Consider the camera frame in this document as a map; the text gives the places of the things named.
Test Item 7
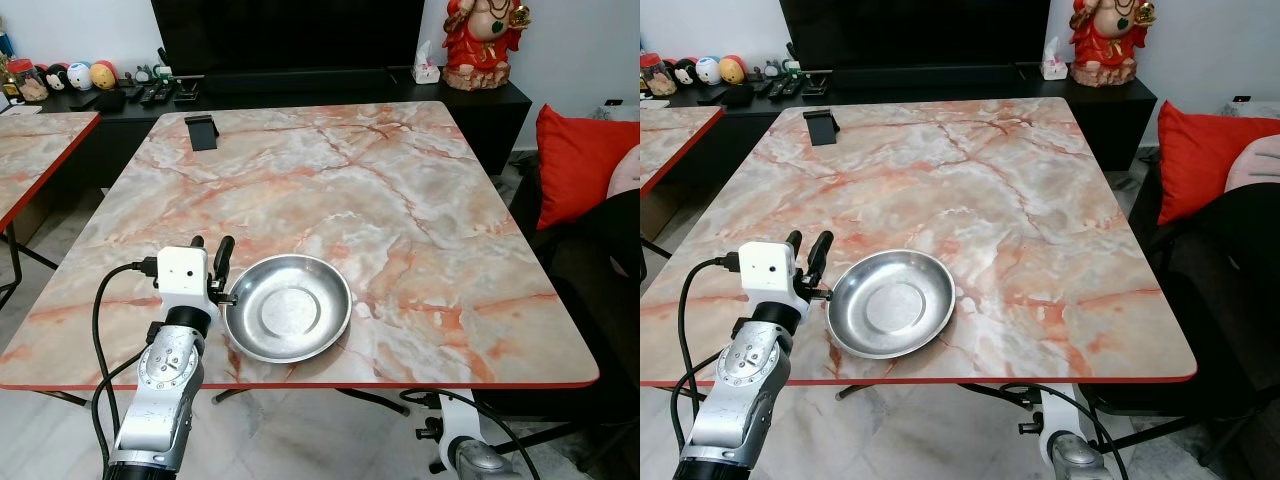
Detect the black flat screen television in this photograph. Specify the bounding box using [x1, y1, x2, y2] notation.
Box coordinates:
[150, 0, 427, 78]
[779, 0, 1047, 73]

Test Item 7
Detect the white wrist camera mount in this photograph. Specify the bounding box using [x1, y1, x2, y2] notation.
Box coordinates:
[155, 245, 227, 323]
[1039, 385, 1077, 441]
[738, 240, 807, 321]
[439, 392, 480, 449]

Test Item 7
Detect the pale pink pillow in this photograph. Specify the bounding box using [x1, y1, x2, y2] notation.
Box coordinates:
[1225, 132, 1280, 193]
[605, 145, 641, 201]

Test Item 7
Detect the black phone stand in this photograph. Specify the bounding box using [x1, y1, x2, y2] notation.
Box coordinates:
[804, 109, 842, 148]
[185, 115, 220, 152]

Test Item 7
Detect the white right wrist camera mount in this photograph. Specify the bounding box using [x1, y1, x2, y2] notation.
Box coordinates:
[1039, 385, 1077, 441]
[439, 392, 480, 449]

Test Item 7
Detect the white pink tissue box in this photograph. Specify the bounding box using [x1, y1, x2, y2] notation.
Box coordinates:
[1040, 36, 1070, 82]
[412, 40, 442, 85]

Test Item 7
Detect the red laughing Buddha statue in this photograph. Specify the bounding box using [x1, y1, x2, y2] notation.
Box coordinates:
[440, 0, 532, 92]
[1067, 0, 1157, 89]

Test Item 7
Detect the dark sofa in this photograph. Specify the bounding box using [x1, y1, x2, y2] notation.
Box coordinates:
[530, 188, 641, 426]
[1140, 185, 1280, 421]

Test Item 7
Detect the shallow stainless steel plate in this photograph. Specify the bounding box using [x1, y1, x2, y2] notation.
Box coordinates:
[222, 254, 353, 364]
[826, 249, 957, 359]

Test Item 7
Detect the red lidded snack jar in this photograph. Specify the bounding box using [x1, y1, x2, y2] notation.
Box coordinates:
[5, 58, 48, 102]
[641, 52, 679, 97]

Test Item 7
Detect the red cushion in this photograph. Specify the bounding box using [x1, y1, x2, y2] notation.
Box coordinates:
[535, 103, 641, 232]
[1155, 100, 1280, 227]

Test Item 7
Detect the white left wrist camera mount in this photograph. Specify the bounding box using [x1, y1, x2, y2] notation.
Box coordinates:
[155, 245, 227, 323]
[738, 240, 807, 321]

